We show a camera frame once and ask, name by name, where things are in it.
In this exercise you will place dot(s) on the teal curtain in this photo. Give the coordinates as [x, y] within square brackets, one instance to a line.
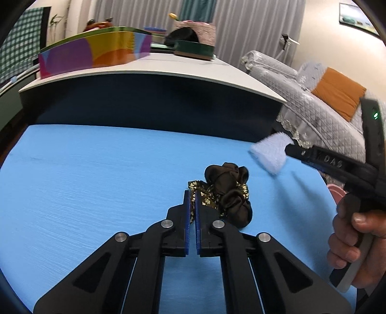
[197, 10]

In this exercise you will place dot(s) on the green checked cloth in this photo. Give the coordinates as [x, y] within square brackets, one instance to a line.
[21, 45]

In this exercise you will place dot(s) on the dark green television cabinet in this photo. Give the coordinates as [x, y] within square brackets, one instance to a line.
[12, 102]

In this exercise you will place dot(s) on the multicoloured rectangular box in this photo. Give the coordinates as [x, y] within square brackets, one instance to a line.
[75, 57]

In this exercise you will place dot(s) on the white safety rail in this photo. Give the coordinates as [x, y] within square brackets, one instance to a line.
[13, 80]

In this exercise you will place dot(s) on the grey curtain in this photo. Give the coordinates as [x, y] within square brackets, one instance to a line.
[135, 13]
[256, 30]

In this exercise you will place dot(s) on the black gold-patterned hair scrunchie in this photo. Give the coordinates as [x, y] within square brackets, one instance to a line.
[229, 187]

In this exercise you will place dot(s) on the pink plastic basin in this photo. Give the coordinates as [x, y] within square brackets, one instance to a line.
[336, 191]

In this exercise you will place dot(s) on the small pale purple foam net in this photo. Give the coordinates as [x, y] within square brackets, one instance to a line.
[270, 151]

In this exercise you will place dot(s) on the person's right hand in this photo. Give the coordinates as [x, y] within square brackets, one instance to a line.
[371, 225]

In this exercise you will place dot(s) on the pink lace basket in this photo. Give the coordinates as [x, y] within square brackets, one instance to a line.
[206, 33]

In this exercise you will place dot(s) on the dark green round tin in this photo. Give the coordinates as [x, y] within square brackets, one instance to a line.
[196, 49]

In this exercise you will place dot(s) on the framed wall picture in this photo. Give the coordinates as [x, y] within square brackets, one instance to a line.
[355, 18]

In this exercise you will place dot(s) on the orange cushion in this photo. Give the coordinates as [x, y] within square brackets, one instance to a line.
[337, 93]

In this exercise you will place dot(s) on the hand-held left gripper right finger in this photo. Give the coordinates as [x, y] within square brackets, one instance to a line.
[197, 232]

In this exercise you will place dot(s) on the checkered green cloth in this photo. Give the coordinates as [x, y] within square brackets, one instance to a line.
[46, 27]

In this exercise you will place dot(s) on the white standing air conditioner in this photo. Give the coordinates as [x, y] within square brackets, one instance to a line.
[80, 12]

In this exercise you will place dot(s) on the stack of coloured bowls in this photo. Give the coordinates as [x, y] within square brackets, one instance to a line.
[155, 30]

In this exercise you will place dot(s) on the bamboo plant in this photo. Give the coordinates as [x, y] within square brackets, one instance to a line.
[55, 24]

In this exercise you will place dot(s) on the blue table mat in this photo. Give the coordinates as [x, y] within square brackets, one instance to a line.
[90, 196]

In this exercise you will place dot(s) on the white coffee table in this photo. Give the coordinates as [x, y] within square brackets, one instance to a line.
[181, 75]

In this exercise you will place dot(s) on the grey quilted sofa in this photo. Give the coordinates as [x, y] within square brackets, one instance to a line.
[316, 105]

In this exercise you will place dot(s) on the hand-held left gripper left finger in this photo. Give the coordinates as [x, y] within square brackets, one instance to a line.
[188, 229]

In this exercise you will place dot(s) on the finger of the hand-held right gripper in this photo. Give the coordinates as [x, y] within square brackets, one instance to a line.
[330, 178]
[328, 161]

